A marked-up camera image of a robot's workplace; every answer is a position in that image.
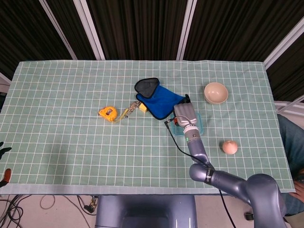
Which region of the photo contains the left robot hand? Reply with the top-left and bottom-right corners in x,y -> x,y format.
0,142 -> 12,188

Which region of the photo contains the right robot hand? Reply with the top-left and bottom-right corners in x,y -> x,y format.
172,94 -> 198,129

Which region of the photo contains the translucent blue plastic lid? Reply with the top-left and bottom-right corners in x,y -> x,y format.
170,111 -> 205,137

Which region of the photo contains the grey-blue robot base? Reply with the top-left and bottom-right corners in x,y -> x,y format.
95,195 -> 198,228

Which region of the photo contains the blue cloth with grey lining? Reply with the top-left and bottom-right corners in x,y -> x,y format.
134,77 -> 188,121

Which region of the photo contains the beige bowl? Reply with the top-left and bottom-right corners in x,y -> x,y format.
203,82 -> 229,105

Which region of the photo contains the pink toy peach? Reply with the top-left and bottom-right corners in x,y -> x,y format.
222,140 -> 238,155

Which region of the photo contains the green checked tablecloth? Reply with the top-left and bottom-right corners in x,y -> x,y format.
0,60 -> 296,196

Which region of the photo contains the yellow tape measure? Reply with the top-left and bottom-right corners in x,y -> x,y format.
98,106 -> 127,123

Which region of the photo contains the black pleated curtain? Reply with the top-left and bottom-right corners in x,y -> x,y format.
0,0 -> 304,103

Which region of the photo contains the black power plug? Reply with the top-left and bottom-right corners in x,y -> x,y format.
83,196 -> 98,212

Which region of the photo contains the person's leg in jeans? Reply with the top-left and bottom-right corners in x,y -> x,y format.
276,114 -> 304,216

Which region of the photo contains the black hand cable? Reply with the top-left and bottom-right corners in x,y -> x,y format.
164,115 -> 236,228

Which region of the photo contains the braided rope piece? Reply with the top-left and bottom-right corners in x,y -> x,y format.
122,101 -> 141,118

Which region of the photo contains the black floor cable bundle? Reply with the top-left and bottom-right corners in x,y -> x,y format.
0,194 -> 24,228

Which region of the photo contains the white rail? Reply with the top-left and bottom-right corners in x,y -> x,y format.
0,72 -> 12,86

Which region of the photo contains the white frame post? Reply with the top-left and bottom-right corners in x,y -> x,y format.
39,0 -> 78,60
176,0 -> 198,60
73,0 -> 105,60
263,18 -> 304,69

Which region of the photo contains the aluminium rail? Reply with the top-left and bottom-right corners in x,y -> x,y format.
274,95 -> 304,113

